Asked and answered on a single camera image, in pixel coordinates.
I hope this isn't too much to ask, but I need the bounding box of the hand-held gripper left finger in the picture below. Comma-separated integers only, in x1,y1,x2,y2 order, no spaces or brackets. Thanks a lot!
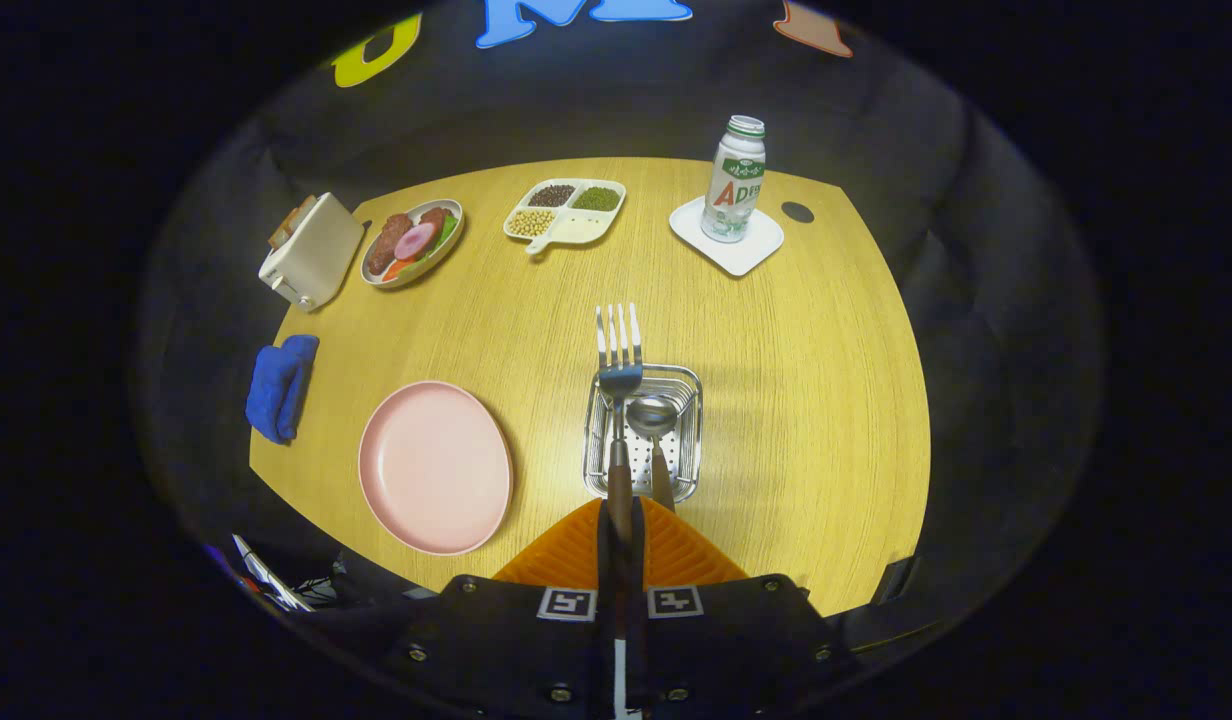
376,497,619,720

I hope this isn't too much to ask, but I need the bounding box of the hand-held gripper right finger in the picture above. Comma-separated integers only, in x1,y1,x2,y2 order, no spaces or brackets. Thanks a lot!
631,495,847,720

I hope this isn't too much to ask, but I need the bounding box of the spoon with wooden handle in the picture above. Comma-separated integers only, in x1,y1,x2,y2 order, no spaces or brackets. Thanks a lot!
625,394,683,513

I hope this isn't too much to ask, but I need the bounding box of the fork with wooden handle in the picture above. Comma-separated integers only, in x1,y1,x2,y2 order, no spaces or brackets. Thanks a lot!
594,302,645,601

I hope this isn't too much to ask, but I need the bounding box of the pink oval plate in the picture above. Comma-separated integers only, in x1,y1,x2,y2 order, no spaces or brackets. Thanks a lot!
358,380,514,557

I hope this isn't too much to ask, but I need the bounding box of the white divided dish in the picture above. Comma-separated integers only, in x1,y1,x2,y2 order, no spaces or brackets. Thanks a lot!
503,178,627,255

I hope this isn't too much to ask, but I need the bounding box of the white square coaster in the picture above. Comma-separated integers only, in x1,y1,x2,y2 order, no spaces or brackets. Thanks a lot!
668,195,785,278

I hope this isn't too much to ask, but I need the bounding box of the oval plate of food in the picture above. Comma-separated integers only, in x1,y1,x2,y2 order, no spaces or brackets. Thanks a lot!
360,198,465,290

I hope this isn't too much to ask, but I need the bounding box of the blue folded cloth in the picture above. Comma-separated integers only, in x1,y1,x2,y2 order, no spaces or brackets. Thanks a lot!
245,334,320,445

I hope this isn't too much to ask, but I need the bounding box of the long brown sausage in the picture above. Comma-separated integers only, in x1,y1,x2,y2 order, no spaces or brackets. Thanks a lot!
368,212,414,276

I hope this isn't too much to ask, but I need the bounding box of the white drink bottle green cap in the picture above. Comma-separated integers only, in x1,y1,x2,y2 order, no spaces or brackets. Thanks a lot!
701,115,767,244

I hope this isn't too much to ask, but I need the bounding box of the black backdrop cloth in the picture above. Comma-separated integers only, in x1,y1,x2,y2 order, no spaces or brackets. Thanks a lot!
131,0,1107,661

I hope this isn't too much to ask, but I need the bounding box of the white toaster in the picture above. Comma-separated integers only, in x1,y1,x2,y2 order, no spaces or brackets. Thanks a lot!
258,192,365,313

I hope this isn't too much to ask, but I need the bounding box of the metal wire basket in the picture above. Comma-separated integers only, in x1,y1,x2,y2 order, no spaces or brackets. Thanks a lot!
582,363,704,504

